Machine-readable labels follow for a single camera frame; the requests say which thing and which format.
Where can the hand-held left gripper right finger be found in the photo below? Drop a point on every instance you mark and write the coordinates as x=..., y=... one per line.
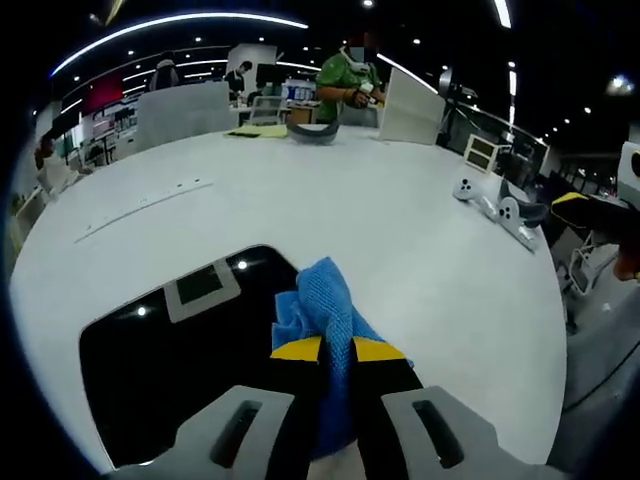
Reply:
x=445, y=440

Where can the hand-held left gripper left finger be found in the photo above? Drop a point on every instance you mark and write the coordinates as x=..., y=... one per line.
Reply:
x=230, y=440

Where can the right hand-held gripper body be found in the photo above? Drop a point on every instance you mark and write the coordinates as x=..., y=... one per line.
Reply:
x=631, y=170

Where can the black mirror with white frame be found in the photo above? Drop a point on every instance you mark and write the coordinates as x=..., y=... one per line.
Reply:
x=150, y=375

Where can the blue cleaning cloth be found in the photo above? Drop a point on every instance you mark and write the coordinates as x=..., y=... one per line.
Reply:
x=325, y=300

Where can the person's right hand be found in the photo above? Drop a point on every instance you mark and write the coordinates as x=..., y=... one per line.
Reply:
x=629, y=262

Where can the person's left hand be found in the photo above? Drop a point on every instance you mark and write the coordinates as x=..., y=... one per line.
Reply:
x=335, y=465

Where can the white VR controllers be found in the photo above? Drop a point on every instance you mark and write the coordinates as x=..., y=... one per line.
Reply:
x=535, y=212

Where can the white framed shelf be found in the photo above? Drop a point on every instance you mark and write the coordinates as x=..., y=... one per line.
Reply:
x=481, y=154

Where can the white perforated divider panel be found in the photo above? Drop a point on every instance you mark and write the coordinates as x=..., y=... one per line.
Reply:
x=410, y=110

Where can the yellow paper sheet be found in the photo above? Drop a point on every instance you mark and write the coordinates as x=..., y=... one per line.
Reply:
x=260, y=132

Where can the grey desk divider panel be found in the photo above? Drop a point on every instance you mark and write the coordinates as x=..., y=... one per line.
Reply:
x=185, y=115

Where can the curved ceiling light strip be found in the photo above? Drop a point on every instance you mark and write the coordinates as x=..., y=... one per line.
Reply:
x=175, y=21

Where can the red wall panel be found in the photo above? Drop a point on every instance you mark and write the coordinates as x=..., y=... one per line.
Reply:
x=102, y=96

